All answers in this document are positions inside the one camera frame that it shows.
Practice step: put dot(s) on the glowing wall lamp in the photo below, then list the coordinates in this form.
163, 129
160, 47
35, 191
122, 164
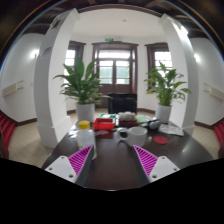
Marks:
34, 54
197, 58

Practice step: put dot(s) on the red plastic box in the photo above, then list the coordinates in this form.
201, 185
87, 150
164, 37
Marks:
103, 124

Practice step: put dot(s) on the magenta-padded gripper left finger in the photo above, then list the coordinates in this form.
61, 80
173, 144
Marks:
60, 168

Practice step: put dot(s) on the white speckled mug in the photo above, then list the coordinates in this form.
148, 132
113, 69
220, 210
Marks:
137, 135

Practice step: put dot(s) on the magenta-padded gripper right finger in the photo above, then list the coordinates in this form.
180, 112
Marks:
163, 167

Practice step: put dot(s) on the clear yellow-capped drink bottle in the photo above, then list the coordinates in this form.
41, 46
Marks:
85, 137

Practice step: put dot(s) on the brown tray with white items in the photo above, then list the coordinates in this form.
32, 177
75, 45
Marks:
127, 117

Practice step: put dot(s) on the white wall-mounted trunking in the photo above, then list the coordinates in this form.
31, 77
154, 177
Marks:
215, 91
11, 88

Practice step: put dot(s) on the green exit sign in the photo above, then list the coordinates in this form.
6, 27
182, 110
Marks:
109, 39

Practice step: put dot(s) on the dark-framed window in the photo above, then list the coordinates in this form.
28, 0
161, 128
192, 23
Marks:
70, 56
163, 56

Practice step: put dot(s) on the dark wooden glazed double door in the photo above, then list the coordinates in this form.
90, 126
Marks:
115, 71

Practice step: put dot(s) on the dark grey rounded object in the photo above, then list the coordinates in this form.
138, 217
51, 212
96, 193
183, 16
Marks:
154, 124

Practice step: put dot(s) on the round patterned sticker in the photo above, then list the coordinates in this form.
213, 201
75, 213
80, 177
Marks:
103, 133

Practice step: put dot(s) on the printed magazine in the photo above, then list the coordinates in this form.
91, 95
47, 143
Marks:
170, 129

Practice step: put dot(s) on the black chair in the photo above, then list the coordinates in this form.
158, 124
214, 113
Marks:
122, 103

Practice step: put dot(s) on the green flat pouch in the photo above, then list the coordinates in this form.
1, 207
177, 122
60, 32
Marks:
142, 119

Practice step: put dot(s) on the flat round red coaster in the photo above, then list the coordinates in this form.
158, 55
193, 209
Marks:
160, 140

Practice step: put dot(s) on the green flat box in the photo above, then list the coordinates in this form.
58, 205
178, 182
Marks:
107, 116

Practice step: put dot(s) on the green plant in white pot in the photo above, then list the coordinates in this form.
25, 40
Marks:
85, 111
163, 112

